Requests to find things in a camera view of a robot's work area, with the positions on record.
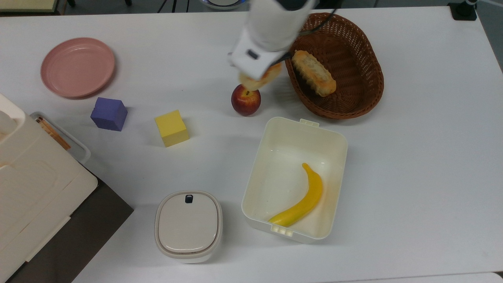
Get round robot base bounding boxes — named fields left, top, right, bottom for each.
left=200, top=0, right=248, bottom=10

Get red apple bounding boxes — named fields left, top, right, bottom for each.
left=231, top=84, right=262, bottom=116

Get bread with orange topping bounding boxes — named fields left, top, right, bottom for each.
left=239, top=62, right=283, bottom=91

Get dark brown drawer base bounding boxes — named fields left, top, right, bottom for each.
left=6, top=169, right=134, bottom=283

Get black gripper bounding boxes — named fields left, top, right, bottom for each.
left=275, top=51, right=294, bottom=66

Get cream toy cabinet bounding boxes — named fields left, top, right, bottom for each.
left=0, top=94, right=98, bottom=283

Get pink plate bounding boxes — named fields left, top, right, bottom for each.
left=40, top=37, right=116, bottom=98

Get white plastic storage box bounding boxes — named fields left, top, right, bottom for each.
left=241, top=116, right=348, bottom=244

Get purple foam cube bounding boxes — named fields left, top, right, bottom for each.
left=90, top=97, right=128, bottom=132

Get long baked bread loaf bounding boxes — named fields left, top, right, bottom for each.
left=292, top=50, right=337, bottom=97

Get yellow banana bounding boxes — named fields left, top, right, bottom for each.
left=268, top=163, right=323, bottom=228

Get yellow foam cube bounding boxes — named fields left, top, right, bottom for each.
left=154, top=110, right=189, bottom=148

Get small cream lidded bin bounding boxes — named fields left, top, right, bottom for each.
left=154, top=191, right=223, bottom=264

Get brown wicker basket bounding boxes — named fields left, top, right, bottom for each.
left=285, top=13, right=384, bottom=119

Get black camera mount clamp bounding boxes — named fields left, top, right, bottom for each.
left=448, top=0, right=478, bottom=21

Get black tripod legs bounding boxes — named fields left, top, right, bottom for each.
left=157, top=0, right=190, bottom=13

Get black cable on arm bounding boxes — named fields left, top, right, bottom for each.
left=303, top=10, right=339, bottom=34

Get pale green box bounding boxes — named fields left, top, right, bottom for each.
left=0, top=0, right=59, bottom=13

